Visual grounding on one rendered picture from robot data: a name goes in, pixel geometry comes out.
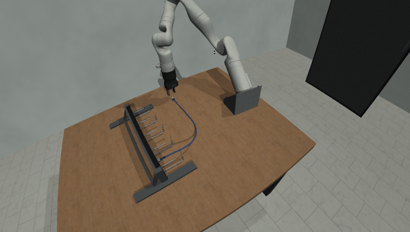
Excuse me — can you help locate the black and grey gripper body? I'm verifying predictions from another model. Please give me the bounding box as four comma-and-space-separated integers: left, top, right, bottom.
156, 61, 178, 90

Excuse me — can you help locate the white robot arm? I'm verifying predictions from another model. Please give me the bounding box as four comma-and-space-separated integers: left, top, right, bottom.
152, 0, 252, 94

